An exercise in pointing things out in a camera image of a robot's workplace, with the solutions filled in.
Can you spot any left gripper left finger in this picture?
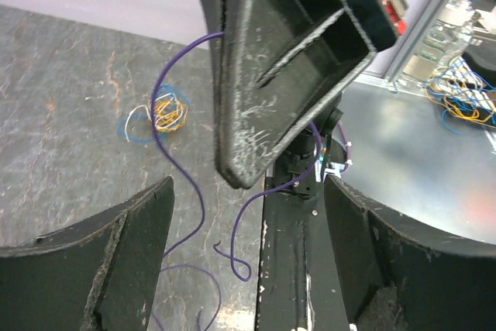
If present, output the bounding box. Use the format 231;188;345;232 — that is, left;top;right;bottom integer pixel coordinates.
1;177;174;330

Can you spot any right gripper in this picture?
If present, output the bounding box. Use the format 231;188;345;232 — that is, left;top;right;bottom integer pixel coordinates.
214;0;408;188

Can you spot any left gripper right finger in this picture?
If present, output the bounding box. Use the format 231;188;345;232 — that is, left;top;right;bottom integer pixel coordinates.
325;177;495;330

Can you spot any wire bundle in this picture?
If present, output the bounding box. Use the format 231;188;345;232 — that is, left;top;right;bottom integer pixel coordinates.
117;83;191;144

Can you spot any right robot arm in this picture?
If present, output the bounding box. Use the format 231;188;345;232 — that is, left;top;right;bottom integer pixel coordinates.
200;0;408;189

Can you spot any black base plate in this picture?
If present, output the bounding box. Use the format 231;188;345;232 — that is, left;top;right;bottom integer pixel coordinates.
254;178;356;330

